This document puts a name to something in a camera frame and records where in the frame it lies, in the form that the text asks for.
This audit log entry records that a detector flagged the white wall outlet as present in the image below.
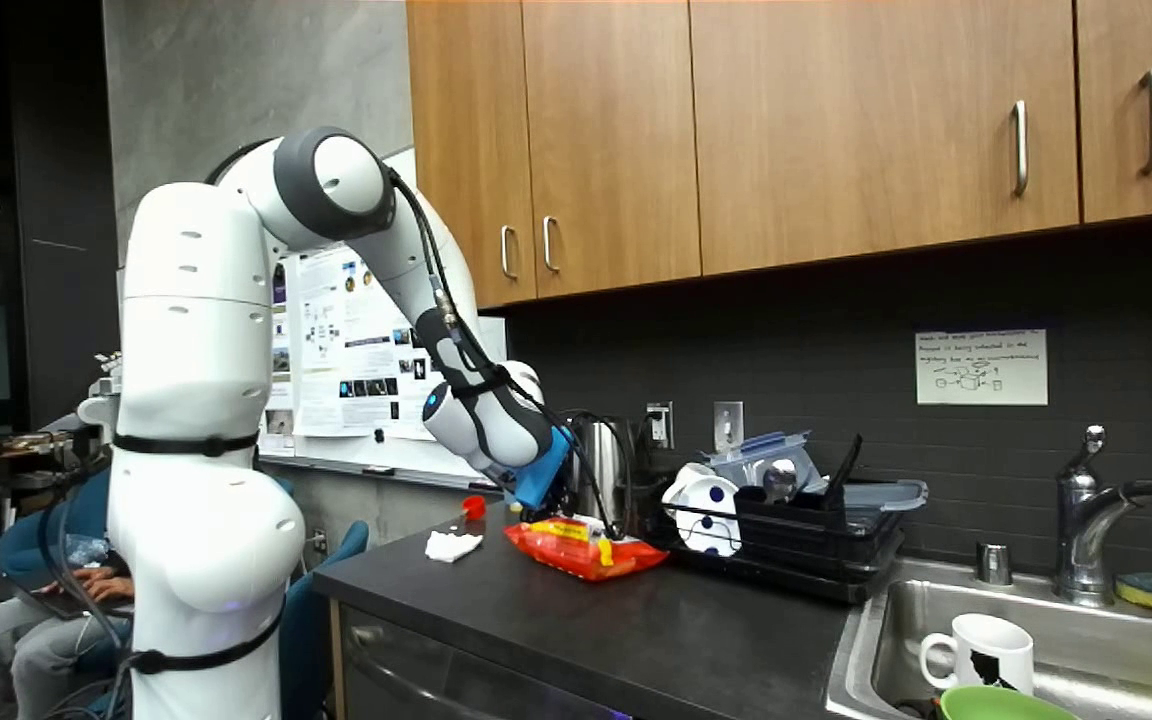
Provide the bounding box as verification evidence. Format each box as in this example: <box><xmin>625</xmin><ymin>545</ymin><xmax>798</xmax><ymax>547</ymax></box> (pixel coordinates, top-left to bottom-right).
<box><xmin>714</xmin><ymin>397</ymin><xmax>749</xmax><ymax>451</ymax></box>
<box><xmin>644</xmin><ymin>397</ymin><xmax>682</xmax><ymax>451</ymax></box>

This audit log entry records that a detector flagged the wooden upper cabinet door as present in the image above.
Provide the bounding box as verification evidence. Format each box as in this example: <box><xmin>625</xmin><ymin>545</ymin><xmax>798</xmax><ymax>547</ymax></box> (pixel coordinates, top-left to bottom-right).
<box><xmin>687</xmin><ymin>0</ymin><xmax>1084</xmax><ymax>279</ymax></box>
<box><xmin>519</xmin><ymin>0</ymin><xmax>705</xmax><ymax>298</ymax></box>
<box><xmin>405</xmin><ymin>0</ymin><xmax>538</xmax><ymax>315</ymax></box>
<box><xmin>1071</xmin><ymin>0</ymin><xmax>1152</xmax><ymax>227</ymax></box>

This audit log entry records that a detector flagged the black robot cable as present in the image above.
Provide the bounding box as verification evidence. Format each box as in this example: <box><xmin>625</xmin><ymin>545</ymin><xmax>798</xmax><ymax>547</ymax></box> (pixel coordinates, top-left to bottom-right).
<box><xmin>387</xmin><ymin>171</ymin><xmax>629</xmax><ymax>545</ymax></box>

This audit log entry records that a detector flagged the clear plastic container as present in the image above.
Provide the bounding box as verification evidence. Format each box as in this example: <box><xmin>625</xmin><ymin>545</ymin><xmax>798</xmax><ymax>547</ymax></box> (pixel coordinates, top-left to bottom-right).
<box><xmin>710</xmin><ymin>426</ymin><xmax>832</xmax><ymax>504</ymax></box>

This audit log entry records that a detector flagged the white research poster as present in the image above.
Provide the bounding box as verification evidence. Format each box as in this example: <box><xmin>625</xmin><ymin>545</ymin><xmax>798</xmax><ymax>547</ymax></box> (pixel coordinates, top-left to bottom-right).
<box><xmin>284</xmin><ymin>235</ymin><xmax>451</xmax><ymax>445</ymax></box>

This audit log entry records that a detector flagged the orange wet wipes packet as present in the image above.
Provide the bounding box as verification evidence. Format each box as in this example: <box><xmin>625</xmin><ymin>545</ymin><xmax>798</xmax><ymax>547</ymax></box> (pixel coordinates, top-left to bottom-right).
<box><xmin>499</xmin><ymin>516</ymin><xmax>677</xmax><ymax>586</ymax></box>

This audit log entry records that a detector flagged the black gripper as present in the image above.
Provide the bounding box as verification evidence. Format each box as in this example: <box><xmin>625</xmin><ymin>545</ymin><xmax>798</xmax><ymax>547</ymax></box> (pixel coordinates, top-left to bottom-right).
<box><xmin>547</xmin><ymin>445</ymin><xmax>605</xmax><ymax>528</ymax></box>

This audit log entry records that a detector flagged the small steel cup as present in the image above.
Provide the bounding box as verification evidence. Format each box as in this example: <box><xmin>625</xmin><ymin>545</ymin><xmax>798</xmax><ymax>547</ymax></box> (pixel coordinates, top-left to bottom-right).
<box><xmin>978</xmin><ymin>535</ymin><xmax>1016</xmax><ymax>586</ymax></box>

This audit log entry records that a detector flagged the chrome sink faucet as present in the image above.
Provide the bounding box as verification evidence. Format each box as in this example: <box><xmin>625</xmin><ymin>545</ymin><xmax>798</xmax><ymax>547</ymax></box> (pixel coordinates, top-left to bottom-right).
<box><xmin>1051</xmin><ymin>421</ymin><xmax>1152</xmax><ymax>606</ymax></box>

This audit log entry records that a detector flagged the black dish rack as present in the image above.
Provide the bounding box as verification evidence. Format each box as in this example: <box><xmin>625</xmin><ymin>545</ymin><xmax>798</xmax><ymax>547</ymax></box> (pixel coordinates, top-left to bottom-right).
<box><xmin>636</xmin><ymin>426</ymin><xmax>938</xmax><ymax>611</ymax></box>

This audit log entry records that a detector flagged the white plastic kitchen gadget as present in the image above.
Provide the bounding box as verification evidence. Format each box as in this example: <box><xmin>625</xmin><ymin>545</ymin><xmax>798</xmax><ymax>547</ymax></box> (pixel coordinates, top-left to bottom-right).
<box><xmin>660</xmin><ymin>458</ymin><xmax>749</xmax><ymax>561</ymax></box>

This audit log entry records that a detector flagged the white whiteboard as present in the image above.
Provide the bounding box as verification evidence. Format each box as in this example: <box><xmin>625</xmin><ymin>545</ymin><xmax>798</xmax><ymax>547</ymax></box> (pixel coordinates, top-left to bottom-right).
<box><xmin>262</xmin><ymin>143</ymin><xmax>512</xmax><ymax>491</ymax></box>

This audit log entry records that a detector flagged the blue office chair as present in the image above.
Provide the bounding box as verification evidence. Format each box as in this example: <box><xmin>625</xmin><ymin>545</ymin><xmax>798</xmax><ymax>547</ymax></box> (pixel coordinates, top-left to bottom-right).
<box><xmin>274</xmin><ymin>516</ymin><xmax>378</xmax><ymax>720</ymax></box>

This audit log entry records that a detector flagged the stainless steel thermos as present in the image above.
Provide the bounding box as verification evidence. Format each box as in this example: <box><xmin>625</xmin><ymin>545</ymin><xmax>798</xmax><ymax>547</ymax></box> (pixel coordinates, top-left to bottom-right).
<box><xmin>572</xmin><ymin>407</ymin><xmax>633</xmax><ymax>535</ymax></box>

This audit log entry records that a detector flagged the crumpled white tissue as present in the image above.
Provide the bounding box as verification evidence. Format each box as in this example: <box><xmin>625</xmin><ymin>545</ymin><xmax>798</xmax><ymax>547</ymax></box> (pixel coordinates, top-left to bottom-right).
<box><xmin>421</xmin><ymin>525</ymin><xmax>490</xmax><ymax>567</ymax></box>

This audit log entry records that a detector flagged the stainless steel sink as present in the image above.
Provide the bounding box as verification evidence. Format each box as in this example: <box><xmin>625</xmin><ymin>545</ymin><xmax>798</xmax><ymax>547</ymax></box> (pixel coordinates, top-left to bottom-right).
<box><xmin>823</xmin><ymin>550</ymin><xmax>1152</xmax><ymax>720</ymax></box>

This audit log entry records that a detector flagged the white paper wall notice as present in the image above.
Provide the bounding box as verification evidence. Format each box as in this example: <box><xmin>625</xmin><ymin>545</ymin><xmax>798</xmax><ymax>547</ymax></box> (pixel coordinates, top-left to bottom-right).
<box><xmin>913</xmin><ymin>324</ymin><xmax>1051</xmax><ymax>410</ymax></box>

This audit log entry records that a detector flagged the white mug with black print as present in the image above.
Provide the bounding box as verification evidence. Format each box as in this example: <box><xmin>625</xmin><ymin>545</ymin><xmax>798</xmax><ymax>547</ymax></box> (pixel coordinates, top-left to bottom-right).
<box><xmin>915</xmin><ymin>606</ymin><xmax>1042</xmax><ymax>698</ymax></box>

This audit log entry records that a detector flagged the green bowl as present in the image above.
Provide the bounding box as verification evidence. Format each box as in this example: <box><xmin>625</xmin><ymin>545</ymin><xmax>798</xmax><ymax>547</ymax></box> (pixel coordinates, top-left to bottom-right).
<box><xmin>938</xmin><ymin>681</ymin><xmax>1089</xmax><ymax>720</ymax></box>

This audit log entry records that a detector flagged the seated person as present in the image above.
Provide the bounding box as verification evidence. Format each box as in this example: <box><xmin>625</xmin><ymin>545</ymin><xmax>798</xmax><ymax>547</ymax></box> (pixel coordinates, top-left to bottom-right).
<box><xmin>0</xmin><ymin>397</ymin><xmax>128</xmax><ymax>720</ymax></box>

